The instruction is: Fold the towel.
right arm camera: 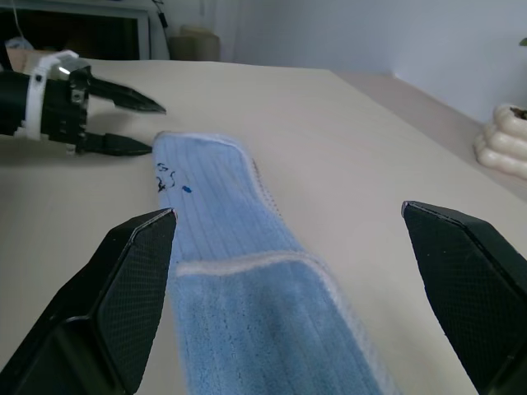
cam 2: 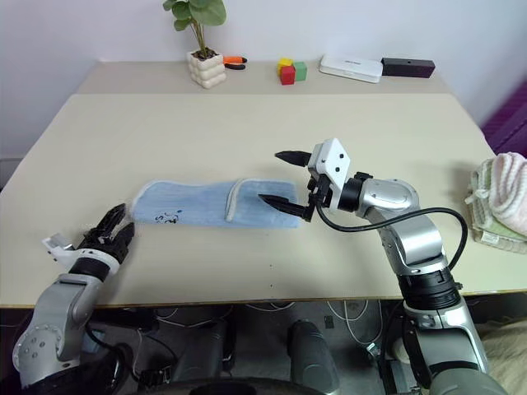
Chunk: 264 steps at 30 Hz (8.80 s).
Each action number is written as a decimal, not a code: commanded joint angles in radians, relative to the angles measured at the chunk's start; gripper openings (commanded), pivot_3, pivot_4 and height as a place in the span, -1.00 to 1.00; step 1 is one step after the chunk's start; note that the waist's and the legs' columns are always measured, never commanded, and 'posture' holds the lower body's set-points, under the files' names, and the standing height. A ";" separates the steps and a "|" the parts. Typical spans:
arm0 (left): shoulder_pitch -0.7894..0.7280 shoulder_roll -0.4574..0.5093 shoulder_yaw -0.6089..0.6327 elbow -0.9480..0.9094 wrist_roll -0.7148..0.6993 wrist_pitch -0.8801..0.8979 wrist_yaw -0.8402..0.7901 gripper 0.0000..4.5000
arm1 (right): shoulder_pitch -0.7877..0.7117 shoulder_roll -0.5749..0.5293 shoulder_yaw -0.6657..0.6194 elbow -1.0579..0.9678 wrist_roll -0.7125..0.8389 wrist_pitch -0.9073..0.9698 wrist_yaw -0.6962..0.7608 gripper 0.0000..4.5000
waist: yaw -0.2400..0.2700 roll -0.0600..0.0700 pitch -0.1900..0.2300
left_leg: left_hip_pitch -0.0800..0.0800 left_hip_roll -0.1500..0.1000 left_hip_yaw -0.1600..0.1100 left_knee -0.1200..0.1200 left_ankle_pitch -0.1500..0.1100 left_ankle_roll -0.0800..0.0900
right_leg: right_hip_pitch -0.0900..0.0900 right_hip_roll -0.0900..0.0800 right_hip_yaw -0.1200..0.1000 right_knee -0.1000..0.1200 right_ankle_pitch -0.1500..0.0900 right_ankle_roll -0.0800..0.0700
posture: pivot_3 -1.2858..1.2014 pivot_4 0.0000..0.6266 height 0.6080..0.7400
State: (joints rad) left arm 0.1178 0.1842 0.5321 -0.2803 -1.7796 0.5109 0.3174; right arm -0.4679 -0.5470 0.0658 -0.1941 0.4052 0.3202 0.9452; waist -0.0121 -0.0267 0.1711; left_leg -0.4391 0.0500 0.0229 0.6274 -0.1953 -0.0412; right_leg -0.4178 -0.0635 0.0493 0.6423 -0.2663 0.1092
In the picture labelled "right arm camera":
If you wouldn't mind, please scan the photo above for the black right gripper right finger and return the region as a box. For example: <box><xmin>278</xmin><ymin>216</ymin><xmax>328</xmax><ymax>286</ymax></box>
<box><xmin>401</xmin><ymin>200</ymin><xmax>527</xmax><ymax>395</ymax></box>

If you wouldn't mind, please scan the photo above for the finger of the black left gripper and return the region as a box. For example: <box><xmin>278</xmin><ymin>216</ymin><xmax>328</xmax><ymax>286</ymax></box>
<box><xmin>77</xmin><ymin>132</ymin><xmax>153</xmax><ymax>157</ymax></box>
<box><xmin>88</xmin><ymin>76</ymin><xmax>166</xmax><ymax>115</ymax></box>

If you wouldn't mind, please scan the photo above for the light blue fluffy towel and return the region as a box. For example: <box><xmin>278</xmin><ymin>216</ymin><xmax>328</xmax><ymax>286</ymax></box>
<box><xmin>152</xmin><ymin>130</ymin><xmax>399</xmax><ymax>395</ymax></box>

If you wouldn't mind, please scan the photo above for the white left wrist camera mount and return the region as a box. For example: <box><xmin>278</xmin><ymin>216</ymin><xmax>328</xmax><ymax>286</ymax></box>
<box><xmin>16</xmin><ymin>49</ymin><xmax>90</xmax><ymax>141</ymax></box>

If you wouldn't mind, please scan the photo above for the white framed dark cabinet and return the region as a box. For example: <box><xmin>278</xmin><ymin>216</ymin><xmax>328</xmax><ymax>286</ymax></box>
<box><xmin>0</xmin><ymin>0</ymin><xmax>152</xmax><ymax>61</ymax></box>

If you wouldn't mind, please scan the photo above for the cream ribbed ceramic vase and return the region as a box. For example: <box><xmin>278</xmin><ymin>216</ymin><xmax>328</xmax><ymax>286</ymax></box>
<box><xmin>473</xmin><ymin>103</ymin><xmax>527</xmax><ymax>181</ymax></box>

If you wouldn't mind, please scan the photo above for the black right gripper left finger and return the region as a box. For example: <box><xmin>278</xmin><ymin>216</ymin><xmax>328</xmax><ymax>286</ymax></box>
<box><xmin>0</xmin><ymin>207</ymin><xmax>178</xmax><ymax>395</ymax></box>

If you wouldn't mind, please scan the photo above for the brown cardboard box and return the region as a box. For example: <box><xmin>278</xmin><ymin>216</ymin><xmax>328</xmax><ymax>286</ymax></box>
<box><xmin>6</xmin><ymin>48</ymin><xmax>57</xmax><ymax>74</ymax></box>

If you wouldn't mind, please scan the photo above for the beige bin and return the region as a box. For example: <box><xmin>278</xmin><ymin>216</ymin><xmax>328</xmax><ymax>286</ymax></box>
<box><xmin>170</xmin><ymin>25</ymin><xmax>222</xmax><ymax>63</ymax></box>

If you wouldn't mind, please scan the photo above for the black hanging cable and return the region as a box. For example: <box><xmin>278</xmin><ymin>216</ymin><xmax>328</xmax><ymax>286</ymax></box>
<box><xmin>151</xmin><ymin>0</ymin><xmax>170</xmax><ymax>30</ymax></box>

